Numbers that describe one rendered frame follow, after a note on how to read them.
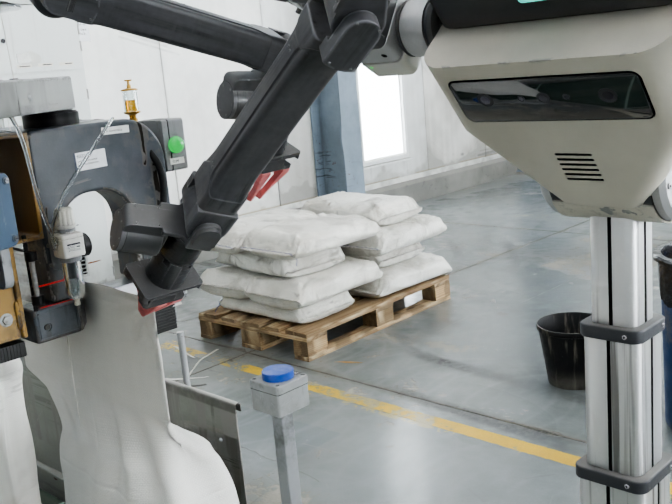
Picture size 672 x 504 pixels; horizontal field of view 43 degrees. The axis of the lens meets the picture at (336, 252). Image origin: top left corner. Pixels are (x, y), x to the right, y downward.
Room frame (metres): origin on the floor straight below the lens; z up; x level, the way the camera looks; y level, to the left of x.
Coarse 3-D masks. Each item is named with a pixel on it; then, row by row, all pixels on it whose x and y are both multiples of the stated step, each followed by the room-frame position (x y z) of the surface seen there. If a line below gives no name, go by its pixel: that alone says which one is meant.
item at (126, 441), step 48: (96, 288) 1.36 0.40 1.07; (96, 336) 1.38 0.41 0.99; (144, 336) 1.27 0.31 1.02; (48, 384) 1.52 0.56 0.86; (96, 384) 1.40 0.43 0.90; (144, 384) 1.28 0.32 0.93; (96, 432) 1.34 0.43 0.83; (144, 432) 1.27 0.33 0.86; (192, 432) 1.32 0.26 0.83; (96, 480) 1.29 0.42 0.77; (144, 480) 1.22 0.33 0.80; (192, 480) 1.22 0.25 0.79
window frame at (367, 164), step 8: (400, 80) 8.17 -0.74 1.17; (400, 88) 8.18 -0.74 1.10; (400, 96) 8.18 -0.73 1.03; (400, 104) 8.18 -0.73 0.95; (360, 112) 7.74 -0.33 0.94; (400, 112) 8.18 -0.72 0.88; (360, 120) 7.73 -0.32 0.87; (360, 128) 7.72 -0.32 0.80; (408, 152) 8.18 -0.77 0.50; (368, 160) 7.82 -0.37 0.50; (376, 160) 7.85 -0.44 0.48; (384, 160) 7.93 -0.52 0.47; (392, 160) 8.02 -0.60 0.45; (400, 160) 8.07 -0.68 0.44; (368, 168) 7.74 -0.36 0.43
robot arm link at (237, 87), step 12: (228, 72) 1.32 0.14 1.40; (240, 72) 1.33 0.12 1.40; (252, 72) 1.34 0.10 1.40; (264, 72) 1.35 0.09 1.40; (228, 84) 1.31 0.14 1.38; (240, 84) 1.30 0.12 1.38; (252, 84) 1.31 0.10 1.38; (216, 96) 1.34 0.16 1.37; (228, 96) 1.31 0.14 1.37; (240, 96) 1.30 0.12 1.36; (228, 108) 1.31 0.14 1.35; (240, 108) 1.30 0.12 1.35
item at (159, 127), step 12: (144, 120) 1.54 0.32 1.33; (156, 120) 1.51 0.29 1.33; (168, 120) 1.51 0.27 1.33; (180, 120) 1.52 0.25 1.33; (156, 132) 1.51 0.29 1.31; (180, 132) 1.52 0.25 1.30; (168, 156) 1.50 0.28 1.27; (180, 156) 1.52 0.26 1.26; (168, 168) 1.50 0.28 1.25; (180, 168) 1.51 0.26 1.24
